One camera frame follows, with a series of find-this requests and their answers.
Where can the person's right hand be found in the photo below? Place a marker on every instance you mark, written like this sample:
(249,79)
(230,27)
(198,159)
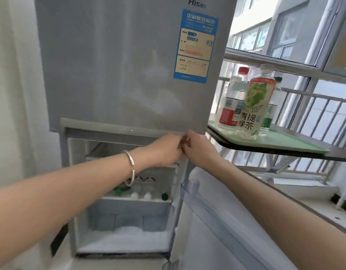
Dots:
(201,151)

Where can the person's left hand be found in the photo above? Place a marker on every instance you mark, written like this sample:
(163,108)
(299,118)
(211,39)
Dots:
(167,150)

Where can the clear water bottle green cap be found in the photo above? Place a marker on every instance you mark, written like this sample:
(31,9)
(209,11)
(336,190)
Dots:
(270,120)
(164,197)

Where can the water bottle red cap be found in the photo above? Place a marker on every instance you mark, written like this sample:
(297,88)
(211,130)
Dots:
(229,109)

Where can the green grape tea bottle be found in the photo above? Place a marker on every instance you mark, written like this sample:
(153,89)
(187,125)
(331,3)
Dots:
(256,109)

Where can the green tray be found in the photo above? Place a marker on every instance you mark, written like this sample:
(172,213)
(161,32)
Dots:
(288,143)

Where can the grey refrigerator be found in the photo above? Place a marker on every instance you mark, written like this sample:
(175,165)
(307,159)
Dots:
(119,67)

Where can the person's right forearm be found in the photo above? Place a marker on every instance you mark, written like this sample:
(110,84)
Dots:
(274,222)

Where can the person's left forearm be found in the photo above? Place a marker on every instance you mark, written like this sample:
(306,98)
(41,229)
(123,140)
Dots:
(63,210)

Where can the blue label sticker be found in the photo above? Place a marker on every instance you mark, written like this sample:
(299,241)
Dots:
(195,44)

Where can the metal balcony railing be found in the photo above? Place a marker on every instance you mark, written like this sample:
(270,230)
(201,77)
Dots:
(302,70)

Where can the dark brown folding table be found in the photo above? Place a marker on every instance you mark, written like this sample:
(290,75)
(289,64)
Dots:
(342,153)

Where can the white balcony window frame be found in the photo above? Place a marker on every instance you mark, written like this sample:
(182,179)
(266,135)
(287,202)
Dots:
(327,30)

